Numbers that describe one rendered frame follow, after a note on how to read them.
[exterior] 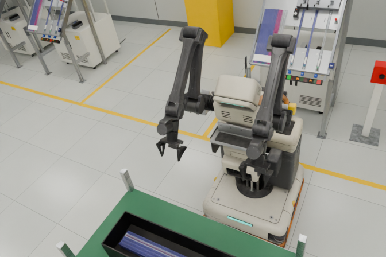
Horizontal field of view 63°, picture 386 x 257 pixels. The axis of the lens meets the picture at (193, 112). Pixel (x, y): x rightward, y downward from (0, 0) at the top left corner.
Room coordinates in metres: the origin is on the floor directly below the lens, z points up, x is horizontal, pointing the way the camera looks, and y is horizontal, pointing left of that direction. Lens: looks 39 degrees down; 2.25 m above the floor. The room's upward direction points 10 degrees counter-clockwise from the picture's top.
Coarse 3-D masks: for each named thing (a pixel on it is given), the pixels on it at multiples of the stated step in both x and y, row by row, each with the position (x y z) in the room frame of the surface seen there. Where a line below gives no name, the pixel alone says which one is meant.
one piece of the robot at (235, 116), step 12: (216, 108) 1.33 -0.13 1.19; (228, 108) 1.29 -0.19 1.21; (240, 108) 1.26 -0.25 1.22; (228, 120) 1.31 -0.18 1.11; (240, 120) 1.27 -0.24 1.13; (252, 120) 1.23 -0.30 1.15; (228, 156) 1.33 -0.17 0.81; (240, 156) 1.28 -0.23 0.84; (252, 168) 1.21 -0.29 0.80; (252, 180) 1.21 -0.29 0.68
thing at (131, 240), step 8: (128, 232) 0.80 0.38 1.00; (128, 240) 0.76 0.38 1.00; (136, 240) 0.76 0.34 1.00; (144, 240) 0.75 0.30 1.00; (128, 248) 0.73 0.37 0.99; (136, 248) 0.72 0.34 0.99; (144, 248) 0.71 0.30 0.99; (152, 248) 0.71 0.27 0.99; (160, 248) 0.70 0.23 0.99; (168, 248) 0.70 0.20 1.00; (144, 256) 0.68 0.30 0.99; (152, 256) 0.67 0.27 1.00; (160, 256) 0.67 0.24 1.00; (168, 256) 0.66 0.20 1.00; (176, 256) 0.66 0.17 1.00; (184, 256) 0.65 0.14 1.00
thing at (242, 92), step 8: (224, 80) 1.31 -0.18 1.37; (232, 80) 1.29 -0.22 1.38; (240, 80) 1.27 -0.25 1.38; (248, 80) 1.26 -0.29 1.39; (216, 88) 1.30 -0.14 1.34; (224, 88) 1.28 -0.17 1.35; (232, 88) 1.26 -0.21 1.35; (240, 88) 1.24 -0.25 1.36; (248, 88) 1.23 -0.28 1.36; (256, 88) 1.23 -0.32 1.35; (216, 96) 1.27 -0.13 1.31; (224, 96) 1.25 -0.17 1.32; (232, 96) 1.23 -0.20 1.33; (240, 96) 1.21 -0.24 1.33; (248, 96) 1.20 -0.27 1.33; (256, 96) 1.22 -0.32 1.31; (224, 104) 1.31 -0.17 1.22; (232, 104) 1.24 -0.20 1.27; (240, 104) 1.19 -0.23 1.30; (248, 104) 1.17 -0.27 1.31; (256, 104) 1.23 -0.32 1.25
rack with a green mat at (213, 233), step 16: (128, 176) 1.08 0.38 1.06; (128, 192) 1.07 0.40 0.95; (144, 192) 1.05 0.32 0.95; (128, 208) 0.97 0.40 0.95; (144, 208) 0.95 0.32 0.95; (160, 208) 0.93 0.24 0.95; (176, 208) 0.92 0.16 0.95; (112, 224) 0.89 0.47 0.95; (160, 224) 0.85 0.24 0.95; (176, 224) 0.83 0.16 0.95; (192, 224) 0.82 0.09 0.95; (208, 224) 0.80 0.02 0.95; (224, 224) 0.79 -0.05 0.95; (96, 240) 0.82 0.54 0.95; (208, 240) 0.73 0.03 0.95; (224, 240) 0.71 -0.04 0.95; (240, 240) 0.70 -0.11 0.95; (256, 240) 0.69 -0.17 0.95; (304, 240) 0.58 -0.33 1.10; (64, 256) 0.73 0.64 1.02; (80, 256) 0.75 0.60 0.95; (96, 256) 0.74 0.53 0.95; (240, 256) 0.63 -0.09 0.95; (256, 256) 0.62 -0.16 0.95; (272, 256) 0.61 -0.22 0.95; (288, 256) 0.60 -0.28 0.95
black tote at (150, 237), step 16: (128, 224) 0.86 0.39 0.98; (144, 224) 0.82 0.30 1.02; (112, 240) 0.77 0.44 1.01; (160, 240) 0.76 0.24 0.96; (176, 240) 0.73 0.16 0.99; (192, 240) 0.68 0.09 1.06; (112, 256) 0.72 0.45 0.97; (128, 256) 0.65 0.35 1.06; (192, 256) 0.66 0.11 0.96; (208, 256) 0.65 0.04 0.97; (224, 256) 0.60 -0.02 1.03
